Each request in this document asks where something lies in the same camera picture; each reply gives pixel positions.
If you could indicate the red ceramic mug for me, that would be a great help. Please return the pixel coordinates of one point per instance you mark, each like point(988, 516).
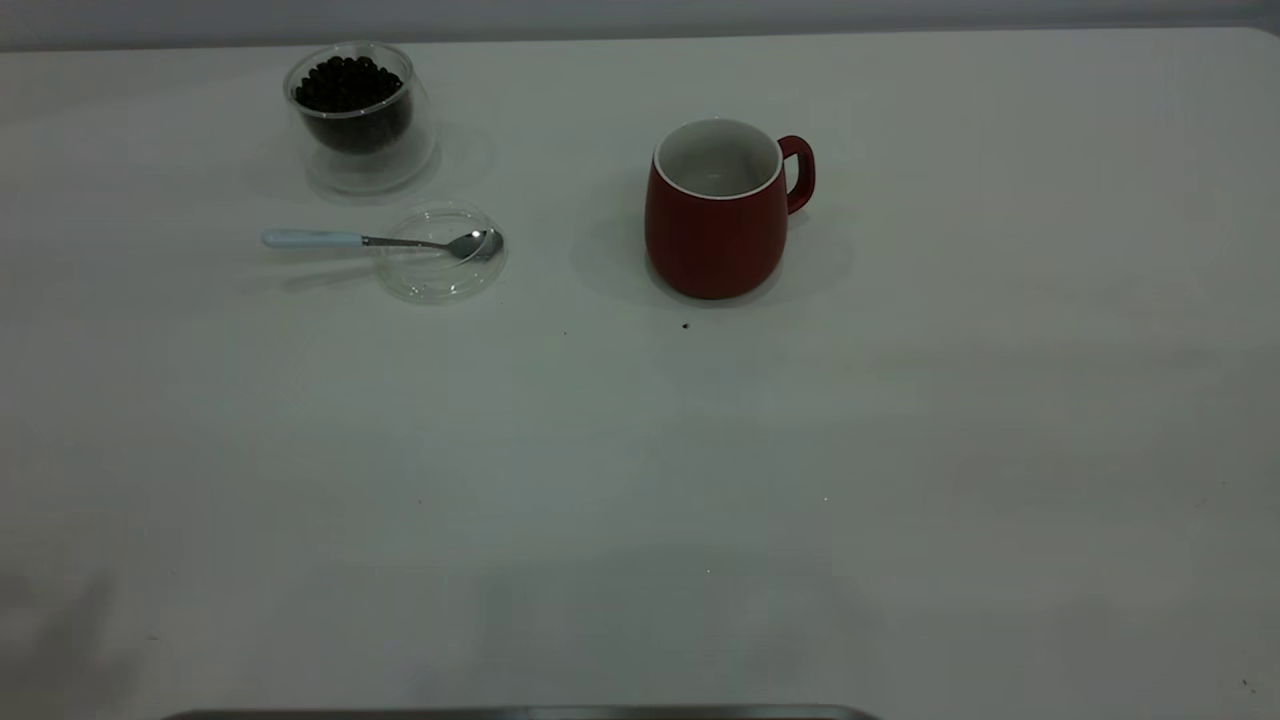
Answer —
point(715, 240)

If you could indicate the dark coffee beans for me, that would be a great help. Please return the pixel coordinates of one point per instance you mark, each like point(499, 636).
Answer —
point(350, 85)

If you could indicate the clear glass lid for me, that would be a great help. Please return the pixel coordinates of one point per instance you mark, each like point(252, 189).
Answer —
point(430, 282)

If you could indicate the clear glass jar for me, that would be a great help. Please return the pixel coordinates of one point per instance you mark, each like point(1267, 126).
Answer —
point(370, 176)

